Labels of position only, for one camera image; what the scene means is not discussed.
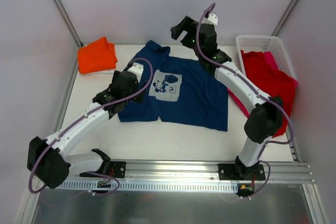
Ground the white slotted cable duct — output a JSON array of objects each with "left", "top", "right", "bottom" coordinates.
[{"left": 58, "top": 179, "right": 238, "bottom": 193}]

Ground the left aluminium frame post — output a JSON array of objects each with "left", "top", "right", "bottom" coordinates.
[{"left": 52, "top": 0, "right": 83, "bottom": 48}]

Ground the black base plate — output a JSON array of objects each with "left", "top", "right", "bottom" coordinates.
[
  {"left": 79, "top": 161, "right": 127, "bottom": 178},
  {"left": 218, "top": 163, "right": 266, "bottom": 181}
]

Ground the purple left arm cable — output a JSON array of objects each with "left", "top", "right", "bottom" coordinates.
[{"left": 27, "top": 58, "right": 154, "bottom": 197}]

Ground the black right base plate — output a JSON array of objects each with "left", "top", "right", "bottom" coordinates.
[{"left": 218, "top": 163, "right": 266, "bottom": 181}]

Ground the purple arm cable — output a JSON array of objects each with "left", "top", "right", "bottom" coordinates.
[
  {"left": 27, "top": 58, "right": 154, "bottom": 197},
  {"left": 196, "top": 2, "right": 293, "bottom": 201}
]

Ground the navy blue printed t-shirt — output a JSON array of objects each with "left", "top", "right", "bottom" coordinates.
[{"left": 118, "top": 40, "right": 228, "bottom": 132}]

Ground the red t-shirt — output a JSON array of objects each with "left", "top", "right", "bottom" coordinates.
[{"left": 237, "top": 50, "right": 298, "bottom": 138}]

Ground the right aluminium frame post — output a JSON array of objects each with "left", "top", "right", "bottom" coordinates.
[{"left": 271, "top": 0, "right": 300, "bottom": 36}]

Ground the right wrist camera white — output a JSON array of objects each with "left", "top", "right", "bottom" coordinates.
[{"left": 202, "top": 13, "right": 218, "bottom": 26}]

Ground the white plastic basket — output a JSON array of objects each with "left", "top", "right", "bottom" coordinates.
[{"left": 236, "top": 35, "right": 297, "bottom": 79}]

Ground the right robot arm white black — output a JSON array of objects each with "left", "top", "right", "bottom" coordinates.
[{"left": 170, "top": 16, "right": 283, "bottom": 180}]

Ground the folded orange t-shirt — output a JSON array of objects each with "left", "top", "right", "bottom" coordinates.
[{"left": 77, "top": 37, "right": 118, "bottom": 74}]

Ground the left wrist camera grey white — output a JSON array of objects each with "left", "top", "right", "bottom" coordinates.
[{"left": 128, "top": 62, "right": 144, "bottom": 81}]

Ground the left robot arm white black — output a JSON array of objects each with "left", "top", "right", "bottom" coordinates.
[{"left": 27, "top": 65, "right": 145, "bottom": 189}]

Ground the aluminium mounting rail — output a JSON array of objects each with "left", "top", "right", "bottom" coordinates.
[{"left": 62, "top": 157, "right": 316, "bottom": 183}]

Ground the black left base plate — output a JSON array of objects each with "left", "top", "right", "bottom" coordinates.
[{"left": 79, "top": 161, "right": 127, "bottom": 178}]

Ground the aluminium frame post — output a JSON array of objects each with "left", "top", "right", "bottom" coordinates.
[
  {"left": 271, "top": 0, "right": 300, "bottom": 36},
  {"left": 52, "top": 0, "right": 83, "bottom": 48}
]

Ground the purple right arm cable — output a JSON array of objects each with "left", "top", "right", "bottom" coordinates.
[{"left": 196, "top": 2, "right": 293, "bottom": 201}]

